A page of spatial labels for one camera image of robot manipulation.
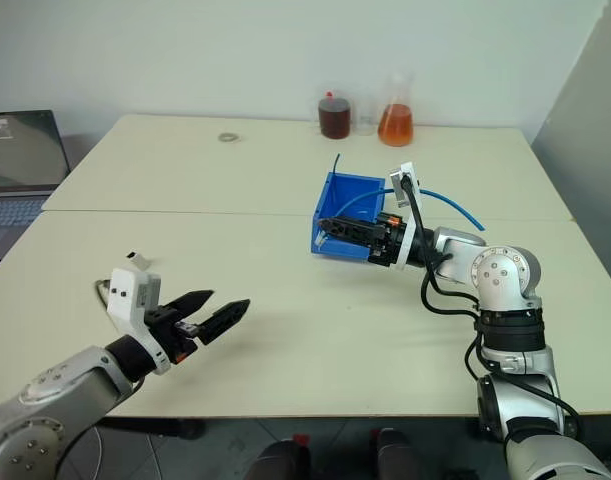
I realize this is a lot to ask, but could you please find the dark rounded shape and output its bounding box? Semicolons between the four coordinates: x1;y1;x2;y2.
368;427;422;480
247;434;312;480

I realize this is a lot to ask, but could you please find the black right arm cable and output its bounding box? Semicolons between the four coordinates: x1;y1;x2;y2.
397;172;582;436

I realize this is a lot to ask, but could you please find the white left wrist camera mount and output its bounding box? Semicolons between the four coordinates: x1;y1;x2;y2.
106;267;172;377

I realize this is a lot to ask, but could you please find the blue plastic bin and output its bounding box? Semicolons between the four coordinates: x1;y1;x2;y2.
309;170;387;262

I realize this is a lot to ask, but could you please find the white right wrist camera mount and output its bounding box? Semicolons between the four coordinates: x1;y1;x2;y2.
388;160;427;272

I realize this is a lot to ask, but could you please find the flask with orange liquid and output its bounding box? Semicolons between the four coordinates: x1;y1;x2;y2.
377;72;416;148

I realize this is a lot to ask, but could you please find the grey partition panel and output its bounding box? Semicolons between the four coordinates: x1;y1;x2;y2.
529;0;611;304

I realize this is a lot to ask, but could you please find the clear plastic beaker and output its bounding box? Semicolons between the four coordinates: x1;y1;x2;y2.
354;93;377;137

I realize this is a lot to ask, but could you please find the small white connector piece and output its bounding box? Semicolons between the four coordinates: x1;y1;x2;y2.
126;251;154;272

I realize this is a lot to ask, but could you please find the grey laptop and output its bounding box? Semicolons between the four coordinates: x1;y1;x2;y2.
0;109;72;262

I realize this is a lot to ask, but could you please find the bottle of dark liquid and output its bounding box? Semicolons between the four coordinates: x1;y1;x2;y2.
317;89;354;141

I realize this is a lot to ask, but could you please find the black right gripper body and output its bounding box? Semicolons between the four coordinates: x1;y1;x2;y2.
366;212;412;267

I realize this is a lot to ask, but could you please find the blue cable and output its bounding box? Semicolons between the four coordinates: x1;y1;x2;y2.
331;153;487;233

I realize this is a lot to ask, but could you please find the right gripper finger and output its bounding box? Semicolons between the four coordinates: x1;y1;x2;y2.
317;215;382;236
328;230;382;250

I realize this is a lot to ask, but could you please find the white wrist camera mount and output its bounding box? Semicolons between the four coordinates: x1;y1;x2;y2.
106;267;172;377
388;160;427;272

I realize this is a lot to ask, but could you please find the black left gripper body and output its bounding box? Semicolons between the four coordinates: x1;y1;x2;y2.
144;305;201;366

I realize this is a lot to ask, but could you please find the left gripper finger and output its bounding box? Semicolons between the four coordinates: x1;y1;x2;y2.
166;288;216;323
197;298;252;346

